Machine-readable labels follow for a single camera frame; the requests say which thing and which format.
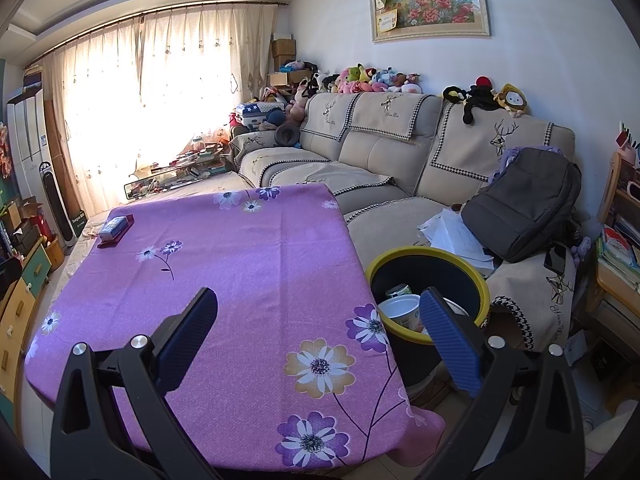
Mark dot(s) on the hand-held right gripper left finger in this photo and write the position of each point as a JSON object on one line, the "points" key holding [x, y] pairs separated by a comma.
{"points": [[187, 332]]}

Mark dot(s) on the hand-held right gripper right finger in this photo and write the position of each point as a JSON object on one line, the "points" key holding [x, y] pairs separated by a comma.
{"points": [[450, 342]]}

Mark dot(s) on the white plastic tub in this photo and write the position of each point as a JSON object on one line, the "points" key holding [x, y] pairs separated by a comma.
{"points": [[400, 312]]}

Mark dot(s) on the yellow-rimmed dark blue bin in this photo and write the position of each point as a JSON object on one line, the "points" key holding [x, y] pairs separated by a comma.
{"points": [[425, 270]]}

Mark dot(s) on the colourful drawer cabinet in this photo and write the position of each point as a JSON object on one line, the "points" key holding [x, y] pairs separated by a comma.
{"points": [[22, 310]]}

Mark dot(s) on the white tower fan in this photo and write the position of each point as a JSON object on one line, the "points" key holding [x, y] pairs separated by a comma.
{"points": [[57, 205]]}

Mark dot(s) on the purple floral tablecloth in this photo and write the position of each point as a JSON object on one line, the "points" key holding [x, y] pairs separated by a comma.
{"points": [[250, 270]]}

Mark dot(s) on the white paper sheets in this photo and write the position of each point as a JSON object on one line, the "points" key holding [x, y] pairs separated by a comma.
{"points": [[455, 235]]}

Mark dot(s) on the card box on red tray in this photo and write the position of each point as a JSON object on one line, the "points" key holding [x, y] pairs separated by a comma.
{"points": [[116, 230]]}

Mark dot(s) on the grey backpack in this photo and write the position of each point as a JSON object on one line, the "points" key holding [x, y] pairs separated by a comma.
{"points": [[525, 205]]}

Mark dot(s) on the cluttered glass coffee table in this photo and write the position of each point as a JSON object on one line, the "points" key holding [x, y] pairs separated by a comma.
{"points": [[185, 172]]}

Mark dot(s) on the wooden bookshelf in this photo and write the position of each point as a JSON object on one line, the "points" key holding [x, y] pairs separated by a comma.
{"points": [[617, 250]]}

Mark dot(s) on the beige sofa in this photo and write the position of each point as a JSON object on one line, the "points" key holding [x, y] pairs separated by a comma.
{"points": [[375, 150]]}

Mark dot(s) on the cream curtain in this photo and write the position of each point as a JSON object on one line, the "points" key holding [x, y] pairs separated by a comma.
{"points": [[160, 90]]}

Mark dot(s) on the black plush toy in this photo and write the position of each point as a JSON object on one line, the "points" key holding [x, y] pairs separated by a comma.
{"points": [[475, 100]]}

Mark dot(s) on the yellow plush toy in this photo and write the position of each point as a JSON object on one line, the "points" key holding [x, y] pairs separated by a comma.
{"points": [[511, 100]]}

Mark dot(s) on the row of plush toys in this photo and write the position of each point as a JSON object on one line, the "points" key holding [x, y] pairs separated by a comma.
{"points": [[370, 80]]}

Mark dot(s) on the stacked cardboard boxes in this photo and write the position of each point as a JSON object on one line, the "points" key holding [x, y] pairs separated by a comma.
{"points": [[284, 55]]}

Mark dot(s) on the framed flower painting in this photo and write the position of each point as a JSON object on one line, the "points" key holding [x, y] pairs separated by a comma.
{"points": [[430, 2]]}

